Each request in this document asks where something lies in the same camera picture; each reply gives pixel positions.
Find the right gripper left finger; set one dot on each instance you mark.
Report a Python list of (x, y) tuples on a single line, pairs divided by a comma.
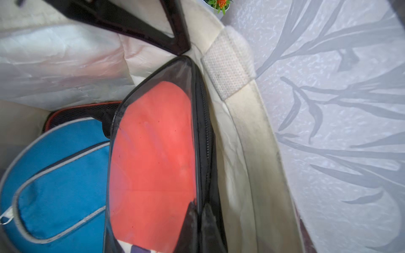
[(188, 237)]

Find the cream canvas tote bag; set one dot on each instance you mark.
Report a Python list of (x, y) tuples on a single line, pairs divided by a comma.
[(50, 62)]

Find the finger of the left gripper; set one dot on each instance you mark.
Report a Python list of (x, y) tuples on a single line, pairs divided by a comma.
[(109, 16)]

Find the clear case red paddle set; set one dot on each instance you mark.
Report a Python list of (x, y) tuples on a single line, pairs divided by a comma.
[(162, 157)]

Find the potted plant white pot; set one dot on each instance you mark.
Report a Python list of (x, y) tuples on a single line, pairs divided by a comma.
[(219, 6)]

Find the blue paddle case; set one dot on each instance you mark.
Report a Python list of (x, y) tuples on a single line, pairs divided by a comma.
[(53, 194)]

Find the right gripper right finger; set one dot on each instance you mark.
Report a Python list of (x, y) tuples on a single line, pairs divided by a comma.
[(211, 241)]

